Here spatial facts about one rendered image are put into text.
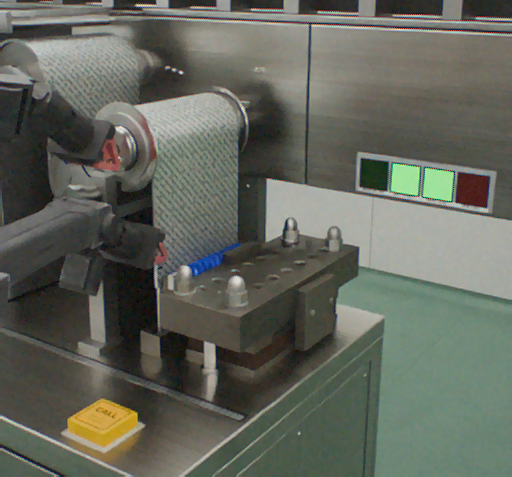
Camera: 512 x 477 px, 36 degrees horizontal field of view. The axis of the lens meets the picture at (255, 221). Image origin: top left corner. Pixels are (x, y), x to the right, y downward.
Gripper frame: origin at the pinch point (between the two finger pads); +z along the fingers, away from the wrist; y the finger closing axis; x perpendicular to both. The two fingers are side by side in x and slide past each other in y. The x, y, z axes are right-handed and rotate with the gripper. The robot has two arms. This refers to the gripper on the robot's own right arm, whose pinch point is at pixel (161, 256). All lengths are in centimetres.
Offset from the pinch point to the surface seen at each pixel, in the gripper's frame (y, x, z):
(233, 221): 0.3, 11.2, 17.1
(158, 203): 0.2, 7.7, -5.5
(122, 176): -5.8, 10.3, -9.1
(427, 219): -54, 74, 263
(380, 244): -78, 58, 272
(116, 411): 10.9, -24.3, -12.8
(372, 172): 23.7, 25.5, 20.0
